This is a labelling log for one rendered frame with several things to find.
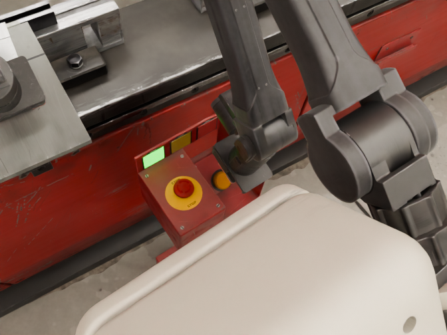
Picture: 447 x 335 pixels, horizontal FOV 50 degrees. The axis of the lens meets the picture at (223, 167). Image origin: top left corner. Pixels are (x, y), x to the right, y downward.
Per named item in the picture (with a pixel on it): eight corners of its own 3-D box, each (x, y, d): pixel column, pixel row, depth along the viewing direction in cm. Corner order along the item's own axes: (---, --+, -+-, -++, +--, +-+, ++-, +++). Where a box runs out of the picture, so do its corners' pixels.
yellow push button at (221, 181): (215, 191, 104) (219, 193, 102) (208, 176, 103) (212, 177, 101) (230, 183, 105) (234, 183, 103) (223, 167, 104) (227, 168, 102)
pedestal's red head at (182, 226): (180, 254, 101) (179, 224, 85) (141, 195, 106) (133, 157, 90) (257, 205, 107) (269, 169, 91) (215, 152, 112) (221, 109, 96)
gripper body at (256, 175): (240, 131, 89) (251, 117, 82) (270, 177, 88) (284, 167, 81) (211, 147, 87) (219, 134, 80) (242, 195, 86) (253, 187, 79)
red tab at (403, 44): (376, 66, 142) (386, 50, 135) (372, 62, 142) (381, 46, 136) (415, 48, 146) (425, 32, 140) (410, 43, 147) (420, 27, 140)
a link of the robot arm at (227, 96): (251, 156, 68) (299, 127, 70) (208, 88, 69) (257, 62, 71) (235, 173, 79) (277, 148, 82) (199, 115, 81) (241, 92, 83)
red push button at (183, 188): (180, 207, 93) (180, 200, 90) (169, 191, 95) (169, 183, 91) (197, 197, 95) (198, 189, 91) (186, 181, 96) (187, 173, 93)
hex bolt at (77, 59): (72, 71, 90) (70, 65, 88) (66, 60, 91) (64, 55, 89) (85, 66, 91) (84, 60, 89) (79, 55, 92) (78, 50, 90)
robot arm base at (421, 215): (420, 306, 44) (501, 234, 48) (390, 232, 42) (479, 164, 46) (357, 278, 52) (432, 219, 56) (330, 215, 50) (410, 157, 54)
